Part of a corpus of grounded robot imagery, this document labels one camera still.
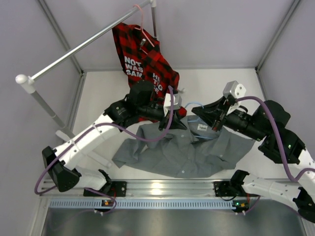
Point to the slotted grey cable duct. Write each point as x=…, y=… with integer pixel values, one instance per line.
x=142, y=204

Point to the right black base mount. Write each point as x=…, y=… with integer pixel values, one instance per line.
x=222, y=189

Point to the aluminium mounting rail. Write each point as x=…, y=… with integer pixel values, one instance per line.
x=169, y=188

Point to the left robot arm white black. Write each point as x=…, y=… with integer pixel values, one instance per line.
x=61, y=162

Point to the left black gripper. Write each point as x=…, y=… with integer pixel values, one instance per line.
x=176, y=122

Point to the blue wire hanger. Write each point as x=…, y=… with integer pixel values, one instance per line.
x=199, y=104

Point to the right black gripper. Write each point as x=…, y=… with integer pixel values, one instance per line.
x=210, y=113

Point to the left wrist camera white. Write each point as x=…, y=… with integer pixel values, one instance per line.
x=174, y=101

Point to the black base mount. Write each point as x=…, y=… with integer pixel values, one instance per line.
x=118, y=189
x=222, y=189

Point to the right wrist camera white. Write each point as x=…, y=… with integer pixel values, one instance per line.
x=233, y=91

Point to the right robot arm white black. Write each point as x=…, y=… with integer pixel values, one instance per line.
x=266, y=121

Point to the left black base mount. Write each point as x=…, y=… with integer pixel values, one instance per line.
x=118, y=189

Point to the red black plaid shirt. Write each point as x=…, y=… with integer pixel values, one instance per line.
x=141, y=59

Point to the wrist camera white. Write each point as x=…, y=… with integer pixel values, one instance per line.
x=233, y=91
x=174, y=101

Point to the silver clothes rack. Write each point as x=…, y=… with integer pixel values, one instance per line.
x=27, y=82

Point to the grey button shirt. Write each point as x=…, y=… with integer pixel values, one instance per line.
x=197, y=152

